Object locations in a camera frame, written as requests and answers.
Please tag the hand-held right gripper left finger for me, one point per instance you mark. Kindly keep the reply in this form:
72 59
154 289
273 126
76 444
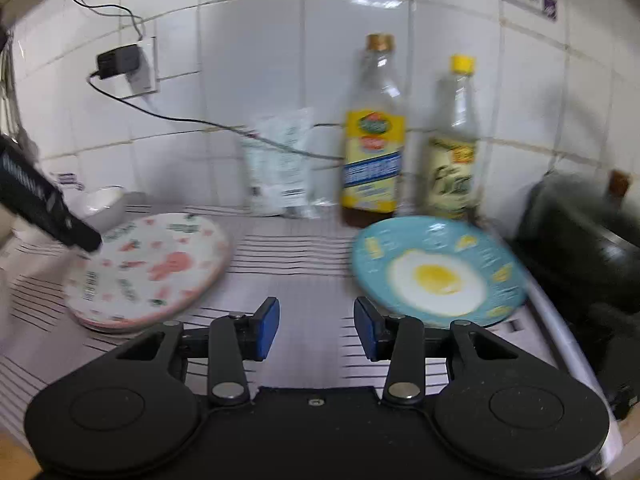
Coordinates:
270 327

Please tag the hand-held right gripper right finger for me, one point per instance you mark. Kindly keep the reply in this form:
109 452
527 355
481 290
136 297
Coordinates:
364 330

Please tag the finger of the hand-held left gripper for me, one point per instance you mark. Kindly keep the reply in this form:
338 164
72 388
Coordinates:
80 232

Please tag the white bowl with dark rim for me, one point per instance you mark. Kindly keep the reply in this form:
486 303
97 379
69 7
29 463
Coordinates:
107 205

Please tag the blue fried egg plate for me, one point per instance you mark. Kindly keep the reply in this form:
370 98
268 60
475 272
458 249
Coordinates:
380 260

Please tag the pink printed plate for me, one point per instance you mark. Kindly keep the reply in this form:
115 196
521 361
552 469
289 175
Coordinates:
150 265

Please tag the pink rimmed plate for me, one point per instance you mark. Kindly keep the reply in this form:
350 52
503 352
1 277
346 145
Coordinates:
125 326

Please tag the striped white table mat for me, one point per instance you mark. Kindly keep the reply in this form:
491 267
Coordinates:
300 270

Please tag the black power adapter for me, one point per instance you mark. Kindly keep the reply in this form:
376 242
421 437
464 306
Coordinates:
117 61

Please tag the white plastic bag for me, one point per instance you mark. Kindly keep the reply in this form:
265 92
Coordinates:
280 160

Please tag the oil bottle with yellow label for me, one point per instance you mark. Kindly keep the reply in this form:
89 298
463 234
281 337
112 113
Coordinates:
372 160

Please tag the clear bottle with yellow cap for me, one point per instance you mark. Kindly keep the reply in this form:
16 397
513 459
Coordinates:
452 170

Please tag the black wok with lid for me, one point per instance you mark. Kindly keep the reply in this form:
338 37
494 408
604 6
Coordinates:
565 230

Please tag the small purple wall sticker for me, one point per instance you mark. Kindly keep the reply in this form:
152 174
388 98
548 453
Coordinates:
67 179

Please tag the white wall socket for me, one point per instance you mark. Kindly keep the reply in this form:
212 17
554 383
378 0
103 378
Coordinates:
145 72

